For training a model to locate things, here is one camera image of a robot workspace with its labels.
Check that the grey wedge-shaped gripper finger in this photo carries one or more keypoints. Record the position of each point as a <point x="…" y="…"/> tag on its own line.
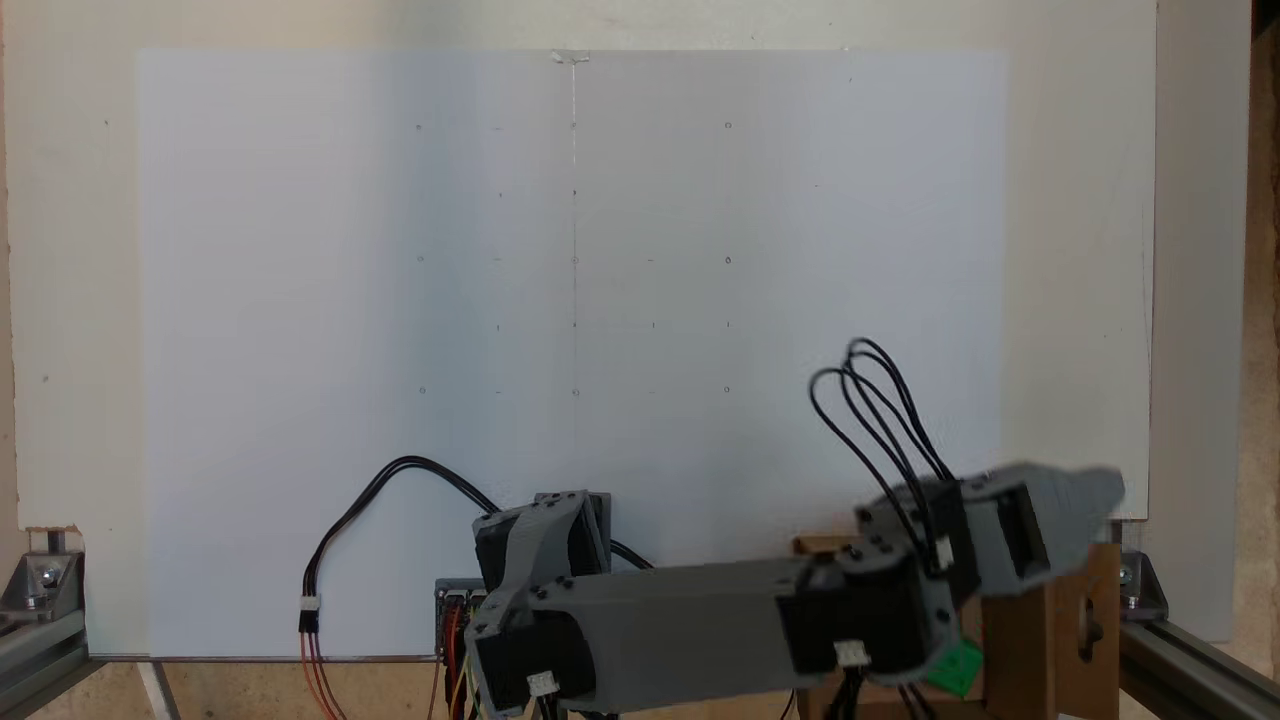
<point x="1080" y="510"/>

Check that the green die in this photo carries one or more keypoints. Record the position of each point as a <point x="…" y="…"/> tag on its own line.
<point x="958" y="670"/>

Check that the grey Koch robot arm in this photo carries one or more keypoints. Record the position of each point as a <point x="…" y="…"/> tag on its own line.
<point x="680" y="620"/>

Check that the brown cardboard box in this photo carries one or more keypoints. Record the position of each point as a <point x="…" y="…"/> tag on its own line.
<point x="1020" y="660"/>

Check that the circuit board with white connectors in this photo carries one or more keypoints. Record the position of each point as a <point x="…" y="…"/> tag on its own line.
<point x="445" y="598"/>

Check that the clear tape strip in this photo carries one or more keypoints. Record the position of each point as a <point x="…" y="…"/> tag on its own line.
<point x="570" y="57"/>

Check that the white paper sheet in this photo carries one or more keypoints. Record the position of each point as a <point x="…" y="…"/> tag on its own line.
<point x="300" y="300"/>

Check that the metal corner bracket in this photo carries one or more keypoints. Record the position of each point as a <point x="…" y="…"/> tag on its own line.
<point x="45" y="580"/>
<point x="1140" y="585"/>

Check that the aluminium frame rail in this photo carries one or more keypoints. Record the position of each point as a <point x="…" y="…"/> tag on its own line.
<point x="1200" y="670"/>
<point x="40" y="660"/>

